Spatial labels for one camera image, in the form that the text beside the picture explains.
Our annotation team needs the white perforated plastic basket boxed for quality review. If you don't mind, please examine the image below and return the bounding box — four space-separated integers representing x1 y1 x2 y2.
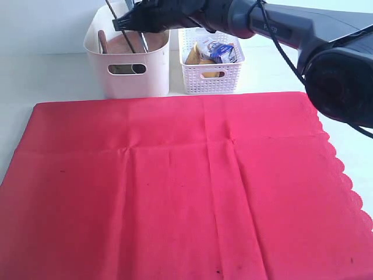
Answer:
178 28 245 95

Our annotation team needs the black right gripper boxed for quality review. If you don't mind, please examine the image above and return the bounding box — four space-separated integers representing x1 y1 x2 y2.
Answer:
112 1 210 32

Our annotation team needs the yellow lemon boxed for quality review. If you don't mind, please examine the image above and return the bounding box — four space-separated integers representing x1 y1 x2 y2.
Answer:
199 59 225 79

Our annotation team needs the yellow cheese wedge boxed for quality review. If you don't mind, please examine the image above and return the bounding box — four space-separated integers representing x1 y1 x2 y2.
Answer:
185 43 209 65

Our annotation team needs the stainless steel cup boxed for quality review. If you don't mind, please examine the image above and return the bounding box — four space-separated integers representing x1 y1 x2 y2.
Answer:
131 64 146 74

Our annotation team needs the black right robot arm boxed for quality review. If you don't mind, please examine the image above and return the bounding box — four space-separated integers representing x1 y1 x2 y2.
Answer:
113 1 372 130

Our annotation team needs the dark wooden chopstick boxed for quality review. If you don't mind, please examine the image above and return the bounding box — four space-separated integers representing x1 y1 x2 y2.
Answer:
125 0 149 53
105 0 136 54

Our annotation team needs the brown wooden spoon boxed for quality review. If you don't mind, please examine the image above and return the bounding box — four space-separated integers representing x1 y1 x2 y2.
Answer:
97 30 108 54

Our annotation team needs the cream plastic bin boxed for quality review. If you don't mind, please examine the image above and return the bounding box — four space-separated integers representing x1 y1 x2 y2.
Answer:
83 2 170 99

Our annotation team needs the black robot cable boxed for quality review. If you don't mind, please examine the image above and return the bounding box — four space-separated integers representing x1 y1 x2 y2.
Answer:
256 0 373 138

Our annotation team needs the brown wooden plate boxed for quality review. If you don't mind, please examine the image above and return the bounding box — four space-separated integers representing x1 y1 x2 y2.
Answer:
107 31 168 54

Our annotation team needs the blue white milk carton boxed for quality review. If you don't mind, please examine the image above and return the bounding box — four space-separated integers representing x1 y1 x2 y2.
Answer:
198 38 237 64

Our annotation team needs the red tablecloth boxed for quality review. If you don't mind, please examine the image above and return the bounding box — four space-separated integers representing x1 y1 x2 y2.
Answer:
1 92 372 279

